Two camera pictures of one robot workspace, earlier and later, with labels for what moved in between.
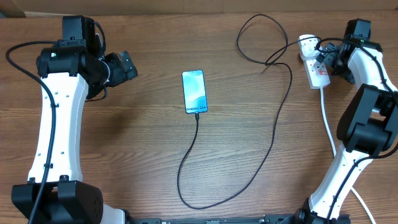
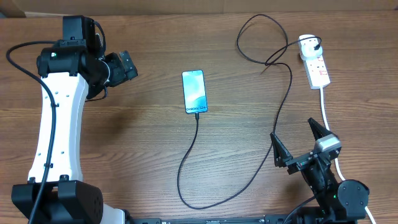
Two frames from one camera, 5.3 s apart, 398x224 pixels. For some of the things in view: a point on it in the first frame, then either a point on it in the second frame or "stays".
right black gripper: (328, 56) to (282, 157)
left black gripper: (120, 74) stays
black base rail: (229, 219) stays
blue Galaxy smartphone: (194, 91) stays
